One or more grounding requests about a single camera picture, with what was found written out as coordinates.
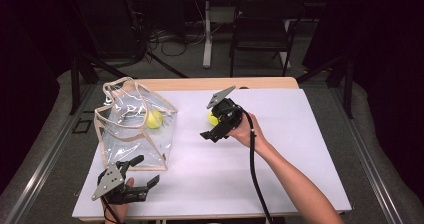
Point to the clear plastic bag beige trim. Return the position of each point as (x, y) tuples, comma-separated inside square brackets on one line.
[(133, 140)]

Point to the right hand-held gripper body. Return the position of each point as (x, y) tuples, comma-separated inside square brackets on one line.
[(230, 115)]

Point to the white board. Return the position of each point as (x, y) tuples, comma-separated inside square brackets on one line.
[(216, 184)]

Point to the person's right hand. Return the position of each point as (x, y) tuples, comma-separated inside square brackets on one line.
[(245, 132)]

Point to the black chair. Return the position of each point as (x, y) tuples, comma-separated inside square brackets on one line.
[(260, 27)]

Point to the yellow tennis ball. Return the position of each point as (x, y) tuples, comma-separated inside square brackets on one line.
[(212, 119), (154, 118)]

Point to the person's left hand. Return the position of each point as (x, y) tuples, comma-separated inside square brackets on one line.
[(117, 214)]

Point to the wooden table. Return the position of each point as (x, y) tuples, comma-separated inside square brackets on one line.
[(206, 83)]

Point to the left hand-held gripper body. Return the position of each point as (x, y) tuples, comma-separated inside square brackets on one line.
[(110, 180)]

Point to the grey metal rail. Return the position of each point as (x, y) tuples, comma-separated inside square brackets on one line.
[(43, 164), (366, 157)]

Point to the black metal stand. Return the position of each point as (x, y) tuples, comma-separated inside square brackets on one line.
[(75, 84), (348, 90)]

